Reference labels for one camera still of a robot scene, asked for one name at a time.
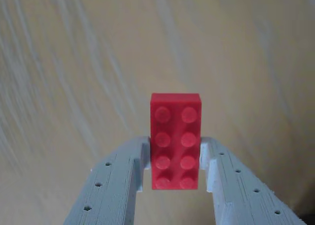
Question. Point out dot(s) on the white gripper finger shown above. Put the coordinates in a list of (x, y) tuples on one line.
[(243, 198), (113, 185)]

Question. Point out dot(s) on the red lego block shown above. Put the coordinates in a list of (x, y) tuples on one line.
[(176, 146)]

